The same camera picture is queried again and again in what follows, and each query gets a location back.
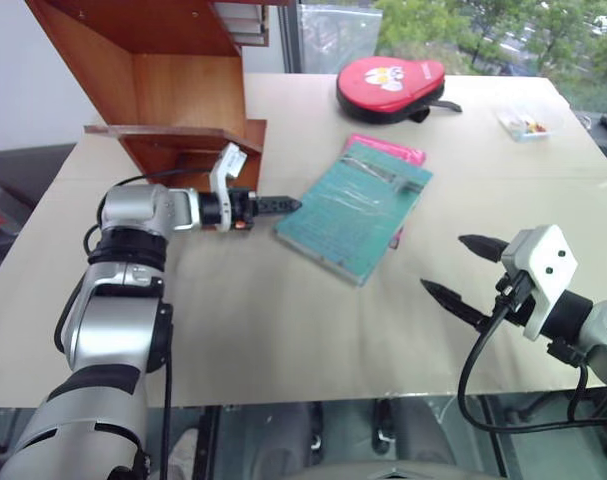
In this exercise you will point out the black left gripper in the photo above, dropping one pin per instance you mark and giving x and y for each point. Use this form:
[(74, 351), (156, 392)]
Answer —
[(241, 206)]

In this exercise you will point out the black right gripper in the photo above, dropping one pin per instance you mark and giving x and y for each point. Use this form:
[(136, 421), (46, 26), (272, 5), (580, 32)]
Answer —
[(517, 295)]

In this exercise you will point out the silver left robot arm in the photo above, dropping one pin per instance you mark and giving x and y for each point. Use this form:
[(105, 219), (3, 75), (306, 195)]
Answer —
[(113, 320)]

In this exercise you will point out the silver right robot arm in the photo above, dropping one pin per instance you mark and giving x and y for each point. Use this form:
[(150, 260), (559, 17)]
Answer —
[(600, 330)]

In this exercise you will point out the green book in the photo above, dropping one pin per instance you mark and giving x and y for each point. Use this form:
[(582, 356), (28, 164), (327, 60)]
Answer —
[(353, 215)]

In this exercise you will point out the pink book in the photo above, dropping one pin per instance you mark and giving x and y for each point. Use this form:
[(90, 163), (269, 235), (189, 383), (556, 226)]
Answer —
[(383, 147)]

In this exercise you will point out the wooden bookshelf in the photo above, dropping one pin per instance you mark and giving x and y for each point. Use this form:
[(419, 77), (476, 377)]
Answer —
[(183, 85)]

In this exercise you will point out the beige paper table cover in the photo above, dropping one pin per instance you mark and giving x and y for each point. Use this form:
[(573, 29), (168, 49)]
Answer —
[(303, 325)]

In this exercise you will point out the red table tennis paddle case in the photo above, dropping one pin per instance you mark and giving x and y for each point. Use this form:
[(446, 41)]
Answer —
[(383, 85)]

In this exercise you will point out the clear plastic box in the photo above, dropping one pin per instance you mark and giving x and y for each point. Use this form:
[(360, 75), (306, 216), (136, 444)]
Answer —
[(530, 125)]

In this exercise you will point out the white books stack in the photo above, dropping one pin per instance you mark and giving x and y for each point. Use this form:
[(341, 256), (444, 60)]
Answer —
[(240, 22)]

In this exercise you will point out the grey storage box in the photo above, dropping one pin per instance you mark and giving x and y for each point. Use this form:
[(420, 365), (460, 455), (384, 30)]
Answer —
[(3, 205)]

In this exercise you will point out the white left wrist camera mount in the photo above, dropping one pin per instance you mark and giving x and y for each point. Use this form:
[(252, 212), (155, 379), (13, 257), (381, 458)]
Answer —
[(222, 175)]

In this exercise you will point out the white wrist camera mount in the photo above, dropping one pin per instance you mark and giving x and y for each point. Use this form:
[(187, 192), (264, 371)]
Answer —
[(545, 265), (222, 175)]

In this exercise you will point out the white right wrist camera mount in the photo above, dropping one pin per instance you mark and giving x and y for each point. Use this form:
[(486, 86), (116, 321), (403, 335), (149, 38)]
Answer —
[(545, 265)]

